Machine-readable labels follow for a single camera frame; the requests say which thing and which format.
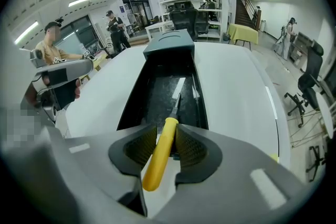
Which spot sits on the round white side table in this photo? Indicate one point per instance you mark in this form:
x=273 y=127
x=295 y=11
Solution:
x=326 y=112

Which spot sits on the white desk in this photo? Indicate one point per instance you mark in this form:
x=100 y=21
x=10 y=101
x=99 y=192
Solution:
x=157 y=26

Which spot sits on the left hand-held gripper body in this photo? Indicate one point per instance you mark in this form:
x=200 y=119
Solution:
x=61 y=91

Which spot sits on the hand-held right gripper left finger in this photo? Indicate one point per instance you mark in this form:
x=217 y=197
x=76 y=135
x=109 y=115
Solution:
x=92 y=154

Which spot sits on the black office chair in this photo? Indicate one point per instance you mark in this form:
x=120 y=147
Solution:
x=183 y=21
x=313 y=65

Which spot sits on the small yellow sticker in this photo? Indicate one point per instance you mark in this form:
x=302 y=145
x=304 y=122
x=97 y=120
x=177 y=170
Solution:
x=273 y=158

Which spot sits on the person's left hand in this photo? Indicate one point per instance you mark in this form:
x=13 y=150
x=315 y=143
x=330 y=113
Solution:
x=78 y=89

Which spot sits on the long ceiling light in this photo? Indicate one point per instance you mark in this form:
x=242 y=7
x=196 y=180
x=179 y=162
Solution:
x=26 y=32
x=84 y=0

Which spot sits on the dark staircase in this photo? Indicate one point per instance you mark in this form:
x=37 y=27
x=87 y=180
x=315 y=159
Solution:
x=242 y=15

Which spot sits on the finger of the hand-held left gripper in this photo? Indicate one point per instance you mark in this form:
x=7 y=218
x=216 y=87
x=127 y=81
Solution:
x=78 y=68

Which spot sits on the round wooden table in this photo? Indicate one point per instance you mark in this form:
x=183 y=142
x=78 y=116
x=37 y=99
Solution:
x=101 y=60

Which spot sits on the white shelving unit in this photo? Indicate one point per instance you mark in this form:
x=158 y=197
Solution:
x=189 y=0

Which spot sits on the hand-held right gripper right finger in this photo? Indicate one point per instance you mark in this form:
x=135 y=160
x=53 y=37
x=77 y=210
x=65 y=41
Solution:
x=236 y=165

